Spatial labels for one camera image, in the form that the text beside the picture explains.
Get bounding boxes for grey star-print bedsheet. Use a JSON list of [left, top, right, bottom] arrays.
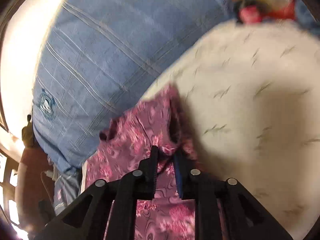
[[53, 169, 82, 215]]

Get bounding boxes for purple floral shirt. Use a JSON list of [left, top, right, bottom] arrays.
[[85, 85, 197, 239]]

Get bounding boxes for olive green cloth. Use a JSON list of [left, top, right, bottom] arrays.
[[22, 114, 37, 148]]

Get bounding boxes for white charger with cable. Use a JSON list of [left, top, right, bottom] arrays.
[[40, 170, 57, 204]]

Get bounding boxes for cream leaf-print blanket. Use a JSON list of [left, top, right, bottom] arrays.
[[143, 21, 319, 239]]

